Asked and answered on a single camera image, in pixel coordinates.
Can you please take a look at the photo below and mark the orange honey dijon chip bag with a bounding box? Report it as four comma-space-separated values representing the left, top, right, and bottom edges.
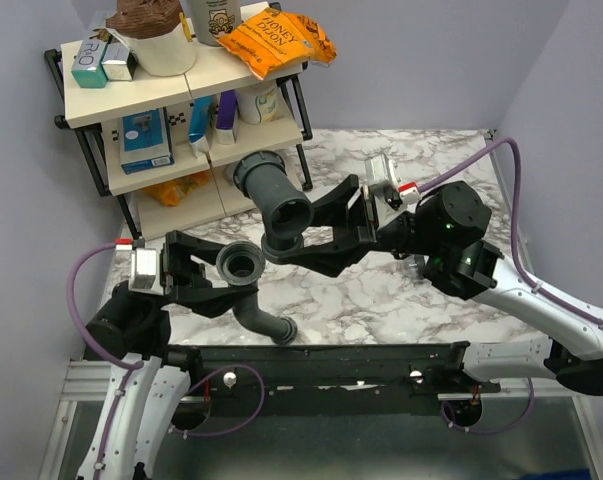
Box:
217, 7, 337, 80

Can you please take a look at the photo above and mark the grey tee pipe fitting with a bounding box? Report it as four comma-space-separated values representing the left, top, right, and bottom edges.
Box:
232, 150, 314, 264

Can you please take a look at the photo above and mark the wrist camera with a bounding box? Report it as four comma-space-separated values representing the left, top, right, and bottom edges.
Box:
129, 248, 159, 293
365, 153, 399, 199

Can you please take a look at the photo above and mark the black corrugated hose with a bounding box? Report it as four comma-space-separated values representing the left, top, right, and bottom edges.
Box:
215, 241, 298, 347

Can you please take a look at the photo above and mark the grey white item lower shelf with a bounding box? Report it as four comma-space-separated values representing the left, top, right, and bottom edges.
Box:
223, 164, 236, 184

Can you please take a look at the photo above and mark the purple white tube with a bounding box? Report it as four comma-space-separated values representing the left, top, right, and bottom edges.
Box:
215, 90, 238, 145

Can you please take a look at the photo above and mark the silver white box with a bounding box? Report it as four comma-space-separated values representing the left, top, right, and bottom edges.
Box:
101, 42, 137, 82

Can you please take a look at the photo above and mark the orange snack bag lower shelf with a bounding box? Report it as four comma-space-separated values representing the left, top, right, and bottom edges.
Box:
142, 171, 210, 207

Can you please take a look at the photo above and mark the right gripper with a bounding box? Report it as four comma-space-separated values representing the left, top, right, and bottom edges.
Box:
278, 172, 441, 280

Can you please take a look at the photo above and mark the teal white box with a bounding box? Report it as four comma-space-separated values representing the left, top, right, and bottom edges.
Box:
71, 39, 108, 89

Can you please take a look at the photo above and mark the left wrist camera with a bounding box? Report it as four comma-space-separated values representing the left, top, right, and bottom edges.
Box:
129, 248, 159, 293

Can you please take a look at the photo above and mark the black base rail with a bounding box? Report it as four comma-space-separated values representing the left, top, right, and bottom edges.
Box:
162, 342, 500, 420

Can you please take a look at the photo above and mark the beige black shelf rack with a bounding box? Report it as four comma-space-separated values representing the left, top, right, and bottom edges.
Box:
44, 41, 313, 239

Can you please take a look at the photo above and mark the white yellow cup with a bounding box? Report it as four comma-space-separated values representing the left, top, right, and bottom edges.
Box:
235, 81, 278, 125

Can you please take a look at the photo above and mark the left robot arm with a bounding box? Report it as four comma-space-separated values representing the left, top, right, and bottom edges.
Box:
66, 237, 265, 479

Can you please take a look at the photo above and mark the white skull cup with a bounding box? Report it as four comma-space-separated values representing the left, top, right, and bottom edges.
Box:
185, 0, 242, 46

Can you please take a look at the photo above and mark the blue razor box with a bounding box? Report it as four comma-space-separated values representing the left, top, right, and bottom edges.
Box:
119, 108, 174, 175

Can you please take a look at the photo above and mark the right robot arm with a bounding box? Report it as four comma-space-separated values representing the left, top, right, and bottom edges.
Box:
260, 176, 603, 396

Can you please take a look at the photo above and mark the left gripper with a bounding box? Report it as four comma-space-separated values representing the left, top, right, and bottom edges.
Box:
126, 229, 259, 318

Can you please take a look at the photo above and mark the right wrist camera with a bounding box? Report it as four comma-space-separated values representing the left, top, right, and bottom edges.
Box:
365, 153, 399, 199

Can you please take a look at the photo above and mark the blue white tube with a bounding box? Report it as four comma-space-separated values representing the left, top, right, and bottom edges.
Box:
188, 96, 213, 156

